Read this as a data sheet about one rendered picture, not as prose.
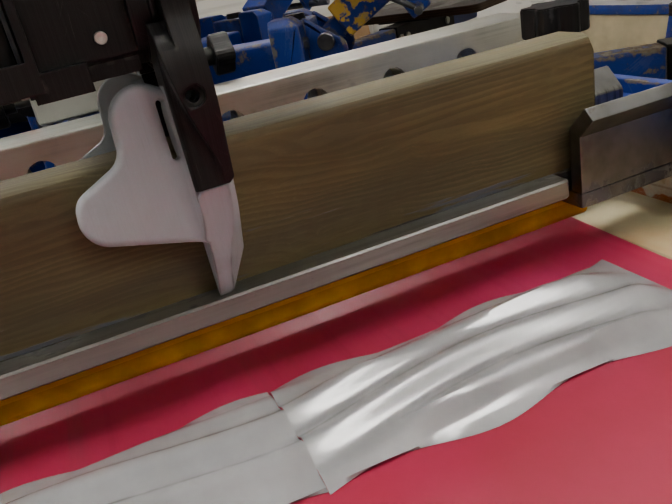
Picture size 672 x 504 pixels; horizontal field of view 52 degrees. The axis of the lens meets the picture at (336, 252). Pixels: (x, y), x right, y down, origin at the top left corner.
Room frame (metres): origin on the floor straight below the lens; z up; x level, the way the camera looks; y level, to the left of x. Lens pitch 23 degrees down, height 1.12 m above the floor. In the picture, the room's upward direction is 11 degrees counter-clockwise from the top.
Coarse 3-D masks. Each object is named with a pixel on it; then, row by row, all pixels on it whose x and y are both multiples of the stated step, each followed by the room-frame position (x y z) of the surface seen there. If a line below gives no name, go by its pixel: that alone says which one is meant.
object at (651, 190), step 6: (660, 180) 0.36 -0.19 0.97; (666, 180) 0.36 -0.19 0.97; (648, 186) 0.37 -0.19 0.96; (654, 186) 0.37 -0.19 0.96; (660, 186) 0.36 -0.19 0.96; (666, 186) 0.36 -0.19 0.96; (636, 192) 0.38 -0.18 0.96; (642, 192) 0.37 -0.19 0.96; (648, 192) 0.37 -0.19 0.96; (654, 192) 0.37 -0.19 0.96; (660, 192) 0.36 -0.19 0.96; (666, 192) 0.36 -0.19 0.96; (660, 198) 0.36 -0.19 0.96; (666, 198) 0.36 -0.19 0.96
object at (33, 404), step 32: (512, 224) 0.34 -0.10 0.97; (544, 224) 0.34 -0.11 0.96; (448, 256) 0.32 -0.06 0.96; (352, 288) 0.31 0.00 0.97; (256, 320) 0.29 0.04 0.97; (288, 320) 0.30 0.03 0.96; (160, 352) 0.28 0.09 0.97; (192, 352) 0.28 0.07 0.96; (64, 384) 0.26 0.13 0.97; (96, 384) 0.27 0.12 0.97; (0, 416) 0.25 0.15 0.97
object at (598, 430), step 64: (512, 256) 0.33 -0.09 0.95; (576, 256) 0.31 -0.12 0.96; (640, 256) 0.30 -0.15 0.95; (320, 320) 0.30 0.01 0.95; (384, 320) 0.29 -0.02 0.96; (448, 320) 0.28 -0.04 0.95; (576, 384) 0.21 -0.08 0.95; (640, 384) 0.20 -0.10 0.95; (448, 448) 0.19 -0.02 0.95; (512, 448) 0.19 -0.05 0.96; (576, 448) 0.18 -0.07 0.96; (640, 448) 0.17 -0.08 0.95
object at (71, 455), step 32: (224, 352) 0.29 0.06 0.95; (128, 384) 0.28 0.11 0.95; (160, 384) 0.27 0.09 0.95; (192, 384) 0.27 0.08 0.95; (224, 384) 0.26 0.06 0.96; (256, 384) 0.26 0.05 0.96; (32, 416) 0.27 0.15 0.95; (64, 416) 0.26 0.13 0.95; (96, 416) 0.26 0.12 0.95; (128, 416) 0.25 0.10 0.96; (160, 416) 0.25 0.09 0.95; (192, 416) 0.24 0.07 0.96; (0, 448) 0.25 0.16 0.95; (32, 448) 0.24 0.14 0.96; (64, 448) 0.24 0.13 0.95; (96, 448) 0.23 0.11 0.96; (128, 448) 0.23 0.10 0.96; (0, 480) 0.22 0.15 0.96; (32, 480) 0.22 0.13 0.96
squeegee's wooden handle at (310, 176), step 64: (448, 64) 0.33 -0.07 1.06; (512, 64) 0.33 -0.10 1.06; (576, 64) 0.34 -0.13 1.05; (256, 128) 0.29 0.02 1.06; (320, 128) 0.29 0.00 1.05; (384, 128) 0.30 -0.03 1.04; (448, 128) 0.31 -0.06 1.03; (512, 128) 0.33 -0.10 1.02; (0, 192) 0.26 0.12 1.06; (64, 192) 0.26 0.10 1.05; (256, 192) 0.28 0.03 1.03; (320, 192) 0.29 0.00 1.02; (384, 192) 0.30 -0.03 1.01; (448, 192) 0.31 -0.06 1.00; (0, 256) 0.25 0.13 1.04; (64, 256) 0.26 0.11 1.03; (128, 256) 0.27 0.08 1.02; (192, 256) 0.27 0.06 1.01; (256, 256) 0.28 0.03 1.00; (0, 320) 0.25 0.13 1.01; (64, 320) 0.26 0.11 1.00
